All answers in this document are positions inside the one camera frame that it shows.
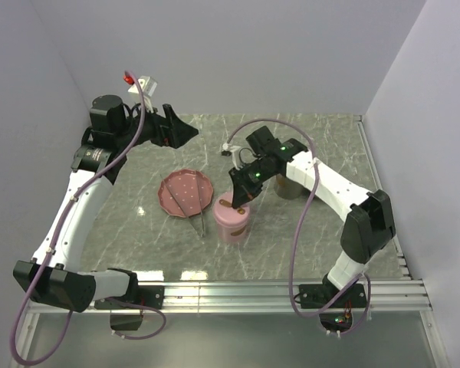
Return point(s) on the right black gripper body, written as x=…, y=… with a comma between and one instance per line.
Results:
x=257, y=174

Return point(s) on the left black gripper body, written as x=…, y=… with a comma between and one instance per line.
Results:
x=151, y=129

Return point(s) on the pink round lid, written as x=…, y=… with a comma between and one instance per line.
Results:
x=224, y=214

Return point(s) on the grey cylindrical lunch container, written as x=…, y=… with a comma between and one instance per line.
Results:
x=286, y=188

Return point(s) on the pink cylindrical lunch container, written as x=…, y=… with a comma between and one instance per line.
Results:
x=232, y=232

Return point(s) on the metal kitchen tongs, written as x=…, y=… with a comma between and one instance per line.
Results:
x=180, y=195

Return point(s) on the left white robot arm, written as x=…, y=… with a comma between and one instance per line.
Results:
x=53, y=276

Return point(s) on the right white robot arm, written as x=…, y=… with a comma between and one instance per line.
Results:
x=368, y=223

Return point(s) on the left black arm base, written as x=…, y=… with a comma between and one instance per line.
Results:
x=127, y=315

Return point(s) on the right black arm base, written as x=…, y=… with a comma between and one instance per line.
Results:
x=347, y=312

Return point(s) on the pink scalloped dotted plate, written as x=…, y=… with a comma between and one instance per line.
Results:
x=207, y=191

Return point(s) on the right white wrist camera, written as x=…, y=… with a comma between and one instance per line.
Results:
x=234, y=152

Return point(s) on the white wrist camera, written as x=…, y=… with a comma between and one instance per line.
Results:
x=148, y=86
x=234, y=152

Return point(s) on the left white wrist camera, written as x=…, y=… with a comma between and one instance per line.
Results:
x=148, y=86

